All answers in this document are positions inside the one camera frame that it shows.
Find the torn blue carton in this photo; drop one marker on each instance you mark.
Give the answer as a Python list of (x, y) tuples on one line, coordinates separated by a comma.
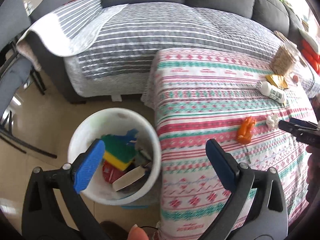
[(130, 137)]

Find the small white tissue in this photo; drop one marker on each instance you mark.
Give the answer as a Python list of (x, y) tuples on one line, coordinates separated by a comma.
[(272, 121)]

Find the yellow snack wrapper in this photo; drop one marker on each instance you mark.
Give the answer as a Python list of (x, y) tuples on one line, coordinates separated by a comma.
[(277, 81)]

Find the clear jar of nuts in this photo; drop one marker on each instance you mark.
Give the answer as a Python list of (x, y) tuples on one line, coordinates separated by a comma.
[(284, 60)]

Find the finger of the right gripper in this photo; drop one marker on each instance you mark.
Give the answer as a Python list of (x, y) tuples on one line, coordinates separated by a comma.
[(304, 131)]

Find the white plastic bottle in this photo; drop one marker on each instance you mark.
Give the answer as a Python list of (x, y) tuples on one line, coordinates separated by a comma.
[(271, 91)]

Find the grey striped quilt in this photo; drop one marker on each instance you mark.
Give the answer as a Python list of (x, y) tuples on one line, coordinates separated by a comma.
[(89, 51)]

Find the green yellow sponge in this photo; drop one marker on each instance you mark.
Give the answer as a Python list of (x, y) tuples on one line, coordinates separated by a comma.
[(117, 152)]

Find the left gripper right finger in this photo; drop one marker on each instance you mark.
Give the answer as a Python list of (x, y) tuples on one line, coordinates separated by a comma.
[(256, 208)]

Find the grey chair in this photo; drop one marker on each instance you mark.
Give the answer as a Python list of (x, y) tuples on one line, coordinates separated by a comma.
[(15, 68)]

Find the patterned handmade tablecloth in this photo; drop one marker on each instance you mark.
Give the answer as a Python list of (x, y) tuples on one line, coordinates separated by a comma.
[(201, 94)]

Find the red wrapper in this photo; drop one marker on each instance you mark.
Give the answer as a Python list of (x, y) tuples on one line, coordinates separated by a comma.
[(110, 173)]

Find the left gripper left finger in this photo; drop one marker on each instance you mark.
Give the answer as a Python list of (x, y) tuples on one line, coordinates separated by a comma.
[(42, 217)]

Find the orange tomato right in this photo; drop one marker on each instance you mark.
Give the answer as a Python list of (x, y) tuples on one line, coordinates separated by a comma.
[(295, 79)]

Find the red cushion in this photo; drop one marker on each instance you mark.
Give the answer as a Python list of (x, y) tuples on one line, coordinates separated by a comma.
[(310, 55)]

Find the white trash bucket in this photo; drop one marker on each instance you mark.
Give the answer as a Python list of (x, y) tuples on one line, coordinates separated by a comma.
[(117, 121)]

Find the person's hand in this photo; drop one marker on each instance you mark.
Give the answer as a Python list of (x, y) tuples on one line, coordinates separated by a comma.
[(137, 233)]

